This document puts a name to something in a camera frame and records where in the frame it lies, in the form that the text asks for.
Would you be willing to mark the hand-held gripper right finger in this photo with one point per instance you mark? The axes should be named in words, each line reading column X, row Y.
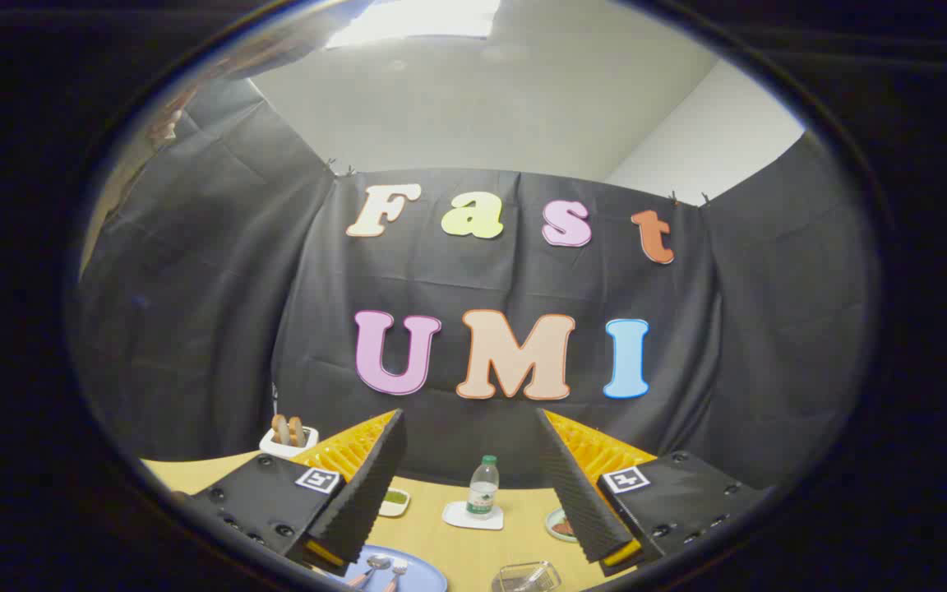
column 576, row 493

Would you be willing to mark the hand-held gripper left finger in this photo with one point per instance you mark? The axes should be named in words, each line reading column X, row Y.
column 367, row 493

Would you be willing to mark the white divided snack dish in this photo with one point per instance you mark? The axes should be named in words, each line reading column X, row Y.
column 395, row 503

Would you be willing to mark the pale green plate with meat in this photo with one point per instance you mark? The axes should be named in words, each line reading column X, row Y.
column 560, row 526

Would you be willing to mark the toast bread slice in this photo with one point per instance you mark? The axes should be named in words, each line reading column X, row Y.
column 297, row 431
column 279, row 429

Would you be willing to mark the clear water bottle green cap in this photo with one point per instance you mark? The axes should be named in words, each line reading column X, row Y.
column 482, row 493

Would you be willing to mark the white square coaster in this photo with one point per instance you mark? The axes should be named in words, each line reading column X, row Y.
column 457, row 518

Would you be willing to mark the clear metal drain basket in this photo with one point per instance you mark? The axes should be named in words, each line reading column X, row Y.
column 527, row 578

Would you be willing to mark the blue round plate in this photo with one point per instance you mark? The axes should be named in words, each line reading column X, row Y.
column 424, row 575

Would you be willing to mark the cream toaster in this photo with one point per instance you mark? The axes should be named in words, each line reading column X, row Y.
column 276, row 448

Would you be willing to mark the black backdrop cloth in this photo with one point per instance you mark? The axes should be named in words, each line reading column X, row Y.
column 317, row 288

